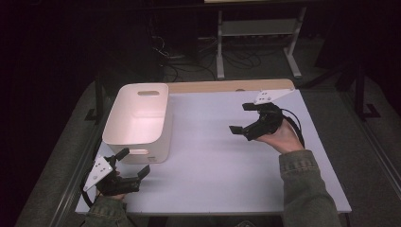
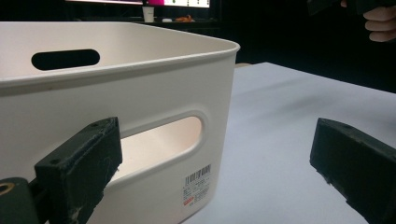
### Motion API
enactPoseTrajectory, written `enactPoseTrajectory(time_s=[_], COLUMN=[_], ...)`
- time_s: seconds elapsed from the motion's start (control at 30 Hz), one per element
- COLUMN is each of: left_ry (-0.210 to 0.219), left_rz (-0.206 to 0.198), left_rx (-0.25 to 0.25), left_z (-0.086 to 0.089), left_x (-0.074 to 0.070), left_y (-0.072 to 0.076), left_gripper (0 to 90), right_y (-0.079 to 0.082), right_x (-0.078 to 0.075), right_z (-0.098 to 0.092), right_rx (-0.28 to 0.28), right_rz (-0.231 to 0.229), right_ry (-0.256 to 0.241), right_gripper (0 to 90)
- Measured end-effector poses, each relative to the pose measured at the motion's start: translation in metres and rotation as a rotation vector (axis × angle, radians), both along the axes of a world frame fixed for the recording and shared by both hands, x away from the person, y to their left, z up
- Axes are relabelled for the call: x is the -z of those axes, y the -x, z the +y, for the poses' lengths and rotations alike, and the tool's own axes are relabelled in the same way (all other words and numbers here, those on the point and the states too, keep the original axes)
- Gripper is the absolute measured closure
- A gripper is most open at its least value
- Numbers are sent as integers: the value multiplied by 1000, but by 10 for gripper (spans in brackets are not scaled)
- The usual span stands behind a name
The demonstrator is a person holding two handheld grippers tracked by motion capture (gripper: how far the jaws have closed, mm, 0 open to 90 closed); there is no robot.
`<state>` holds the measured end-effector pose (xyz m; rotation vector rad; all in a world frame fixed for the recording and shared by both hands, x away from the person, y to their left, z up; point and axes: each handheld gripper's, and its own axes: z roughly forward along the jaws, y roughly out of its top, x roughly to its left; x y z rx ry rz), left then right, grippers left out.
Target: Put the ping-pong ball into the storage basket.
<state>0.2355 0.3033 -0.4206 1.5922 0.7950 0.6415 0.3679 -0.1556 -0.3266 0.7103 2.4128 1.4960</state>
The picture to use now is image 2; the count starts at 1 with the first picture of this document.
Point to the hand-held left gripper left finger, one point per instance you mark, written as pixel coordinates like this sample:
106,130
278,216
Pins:
77,165

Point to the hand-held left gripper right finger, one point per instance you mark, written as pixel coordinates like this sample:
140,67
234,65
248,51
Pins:
358,161

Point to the white paper cup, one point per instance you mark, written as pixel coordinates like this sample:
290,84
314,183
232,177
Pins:
148,14

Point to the small orange object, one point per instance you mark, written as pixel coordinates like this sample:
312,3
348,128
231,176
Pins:
184,19

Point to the white plastic storage bin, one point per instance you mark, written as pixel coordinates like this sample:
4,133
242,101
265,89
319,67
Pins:
146,90

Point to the dark desk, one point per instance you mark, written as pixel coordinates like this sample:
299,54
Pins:
193,26

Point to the small white object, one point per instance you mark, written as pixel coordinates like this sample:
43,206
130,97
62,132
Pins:
166,20

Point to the computer monitor with pink window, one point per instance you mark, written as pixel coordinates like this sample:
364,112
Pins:
183,2

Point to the computer monitor with dark screen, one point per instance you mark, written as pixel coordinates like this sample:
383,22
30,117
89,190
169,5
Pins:
106,1

